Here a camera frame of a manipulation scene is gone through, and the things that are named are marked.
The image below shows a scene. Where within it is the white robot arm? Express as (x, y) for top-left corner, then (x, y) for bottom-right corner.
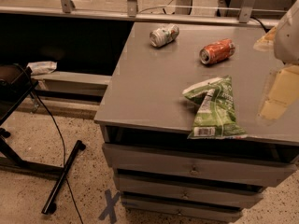
(274, 0), (299, 64)

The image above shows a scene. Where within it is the green jalapeno chip bag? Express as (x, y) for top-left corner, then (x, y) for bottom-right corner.
(182, 76), (247, 139)

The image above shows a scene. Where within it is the silver green soda can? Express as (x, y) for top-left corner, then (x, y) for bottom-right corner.
(149, 23), (179, 48)

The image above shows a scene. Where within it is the grey drawer cabinet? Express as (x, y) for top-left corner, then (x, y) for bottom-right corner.
(95, 22), (299, 222)

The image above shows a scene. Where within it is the top grey drawer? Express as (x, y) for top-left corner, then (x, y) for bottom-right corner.
(102, 143), (297, 187)

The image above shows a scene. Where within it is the grey drawer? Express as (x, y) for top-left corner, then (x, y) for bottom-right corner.
(102, 143), (297, 187)
(121, 194), (242, 223)
(114, 174), (263, 208)

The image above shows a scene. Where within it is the middle grey drawer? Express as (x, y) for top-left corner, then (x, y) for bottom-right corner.
(114, 174), (263, 208)

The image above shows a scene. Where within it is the grey low ledge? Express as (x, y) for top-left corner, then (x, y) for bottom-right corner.
(32, 71), (111, 96)

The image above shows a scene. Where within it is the orange soda can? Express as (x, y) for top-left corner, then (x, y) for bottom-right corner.
(199, 38), (235, 65)

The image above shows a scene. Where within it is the white crumpled wrapper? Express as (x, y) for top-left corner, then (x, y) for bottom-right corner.
(28, 61), (57, 76)

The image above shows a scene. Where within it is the blue tape cross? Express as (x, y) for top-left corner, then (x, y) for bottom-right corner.
(99, 189), (121, 224)

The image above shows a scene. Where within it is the bottom grey drawer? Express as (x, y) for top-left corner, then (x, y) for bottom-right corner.
(121, 194), (242, 223)

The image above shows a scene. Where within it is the metal window railing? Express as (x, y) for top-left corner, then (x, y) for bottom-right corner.
(0, 0), (286, 27)

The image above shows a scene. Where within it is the black rolling stand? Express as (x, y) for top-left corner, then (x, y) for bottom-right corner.
(0, 63), (87, 216)

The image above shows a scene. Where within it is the black cable on floor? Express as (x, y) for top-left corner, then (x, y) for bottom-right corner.
(17, 63), (84, 224)

